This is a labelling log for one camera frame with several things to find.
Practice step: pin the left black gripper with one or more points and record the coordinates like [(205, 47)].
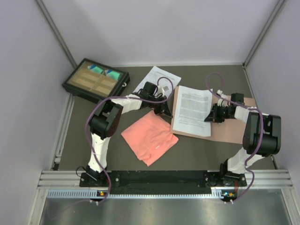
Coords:
[(162, 109)]

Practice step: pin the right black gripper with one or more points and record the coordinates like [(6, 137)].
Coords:
[(213, 116)]

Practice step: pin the white text document sheet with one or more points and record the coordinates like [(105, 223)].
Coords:
[(190, 108)]

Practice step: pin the beige paper folder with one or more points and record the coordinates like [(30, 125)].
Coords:
[(230, 131)]

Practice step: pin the pink cloth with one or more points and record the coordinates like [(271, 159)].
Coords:
[(149, 138)]

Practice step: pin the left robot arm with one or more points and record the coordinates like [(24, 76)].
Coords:
[(102, 124)]

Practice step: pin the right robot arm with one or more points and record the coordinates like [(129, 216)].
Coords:
[(261, 138)]

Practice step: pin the white table form sheet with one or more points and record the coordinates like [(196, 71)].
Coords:
[(153, 77)]

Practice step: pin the right teal roll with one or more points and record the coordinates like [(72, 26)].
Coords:
[(112, 74)]

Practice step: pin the teal roll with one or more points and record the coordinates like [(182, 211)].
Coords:
[(95, 69), (112, 74)]

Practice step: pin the black compartment box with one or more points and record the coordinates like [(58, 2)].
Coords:
[(93, 87)]

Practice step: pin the left teal roll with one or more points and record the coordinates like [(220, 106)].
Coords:
[(95, 69)]

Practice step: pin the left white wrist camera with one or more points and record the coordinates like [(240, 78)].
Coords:
[(162, 90)]

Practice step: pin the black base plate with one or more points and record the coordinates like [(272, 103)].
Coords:
[(171, 182)]

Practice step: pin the right aluminium frame post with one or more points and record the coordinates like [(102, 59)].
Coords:
[(271, 18)]

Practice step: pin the aluminium frame post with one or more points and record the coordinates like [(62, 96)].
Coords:
[(271, 18), (42, 7)]

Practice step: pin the left aluminium frame post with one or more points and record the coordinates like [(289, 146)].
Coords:
[(42, 7)]

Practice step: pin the grey slotted cable duct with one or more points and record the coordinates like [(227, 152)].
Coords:
[(95, 194)]

